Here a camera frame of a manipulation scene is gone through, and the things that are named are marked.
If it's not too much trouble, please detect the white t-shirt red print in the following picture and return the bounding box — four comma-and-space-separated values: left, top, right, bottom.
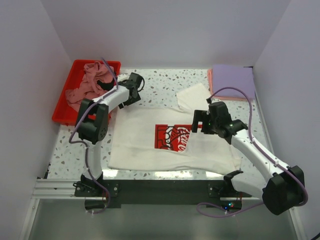
108, 83, 241, 175

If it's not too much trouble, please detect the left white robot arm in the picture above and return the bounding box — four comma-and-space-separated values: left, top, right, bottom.
69, 72, 145, 197

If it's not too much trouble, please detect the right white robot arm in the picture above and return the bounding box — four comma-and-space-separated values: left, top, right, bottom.
191, 101, 308, 216

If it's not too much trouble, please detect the black garment in bin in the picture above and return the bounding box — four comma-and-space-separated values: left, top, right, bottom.
97, 80, 116, 91

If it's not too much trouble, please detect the folded purple t-shirt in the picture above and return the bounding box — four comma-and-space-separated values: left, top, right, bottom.
211, 64, 256, 100

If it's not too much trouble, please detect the pink crumpled t-shirt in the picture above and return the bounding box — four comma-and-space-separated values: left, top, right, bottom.
65, 61, 114, 112

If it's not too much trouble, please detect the red plastic bin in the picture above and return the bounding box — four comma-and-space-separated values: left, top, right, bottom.
52, 59, 116, 126

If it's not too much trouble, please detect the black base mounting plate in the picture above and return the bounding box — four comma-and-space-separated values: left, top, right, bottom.
73, 179, 249, 210

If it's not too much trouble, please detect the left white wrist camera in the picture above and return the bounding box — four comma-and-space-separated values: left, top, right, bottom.
117, 73, 129, 82

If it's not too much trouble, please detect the aluminium extrusion rail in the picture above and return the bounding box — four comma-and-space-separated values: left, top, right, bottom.
33, 172, 267, 199

